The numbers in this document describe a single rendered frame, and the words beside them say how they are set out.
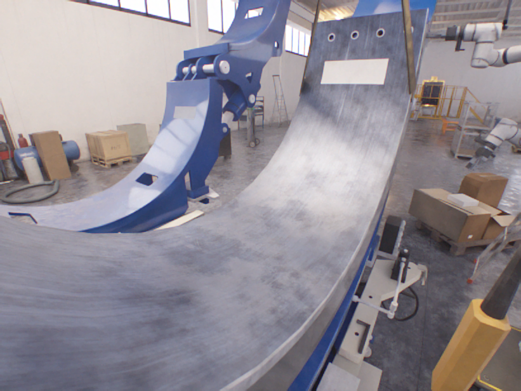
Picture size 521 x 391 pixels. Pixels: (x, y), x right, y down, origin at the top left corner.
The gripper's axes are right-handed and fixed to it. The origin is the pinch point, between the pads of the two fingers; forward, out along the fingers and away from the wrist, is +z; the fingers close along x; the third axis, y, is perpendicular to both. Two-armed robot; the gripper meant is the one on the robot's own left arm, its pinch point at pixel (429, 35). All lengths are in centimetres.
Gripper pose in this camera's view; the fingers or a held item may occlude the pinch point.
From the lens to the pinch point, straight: 188.7
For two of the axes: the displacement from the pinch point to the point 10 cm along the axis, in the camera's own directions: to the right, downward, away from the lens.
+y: 0.0, -9.2, -4.0
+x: -5.9, 3.2, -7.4
